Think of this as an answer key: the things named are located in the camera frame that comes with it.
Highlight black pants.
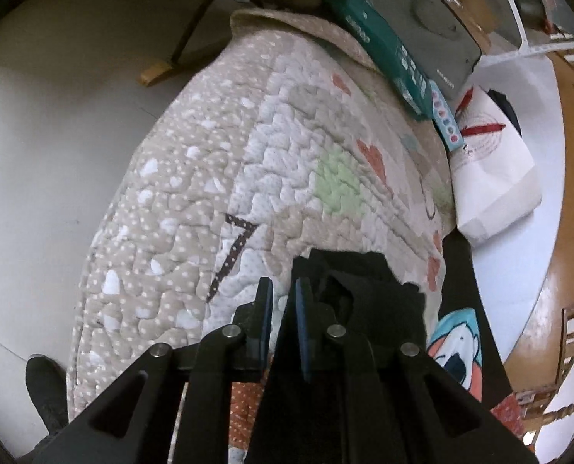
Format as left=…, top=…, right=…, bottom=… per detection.
left=262, top=247, right=428, bottom=464

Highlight quilted patchwork mat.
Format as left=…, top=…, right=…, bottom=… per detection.
left=66, top=7, right=456, bottom=464

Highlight white paper bag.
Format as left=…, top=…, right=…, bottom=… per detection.
left=448, top=84, right=543, bottom=245

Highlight green cardboard box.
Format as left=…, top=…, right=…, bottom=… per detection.
left=328, top=0, right=435, bottom=121

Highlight black cartoon printed cloth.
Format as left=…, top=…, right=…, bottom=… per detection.
left=424, top=226, right=526, bottom=440

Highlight white framed window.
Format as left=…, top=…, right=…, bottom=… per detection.
left=417, top=0, right=574, bottom=66

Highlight dark grey device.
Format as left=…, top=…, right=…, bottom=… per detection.
left=369, top=0, right=483, bottom=102

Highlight small wooden block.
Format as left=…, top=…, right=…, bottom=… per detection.
left=140, top=59, right=172, bottom=87

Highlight colourful dotted strip box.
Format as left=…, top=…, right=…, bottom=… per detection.
left=429, top=81, right=463, bottom=150

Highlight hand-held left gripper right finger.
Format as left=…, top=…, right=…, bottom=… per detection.
left=293, top=276, right=541, bottom=464

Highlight person's dark slipper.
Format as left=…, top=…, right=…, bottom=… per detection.
left=25, top=355, right=70, bottom=438

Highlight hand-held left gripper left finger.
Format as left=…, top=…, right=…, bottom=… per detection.
left=33, top=276, right=274, bottom=464

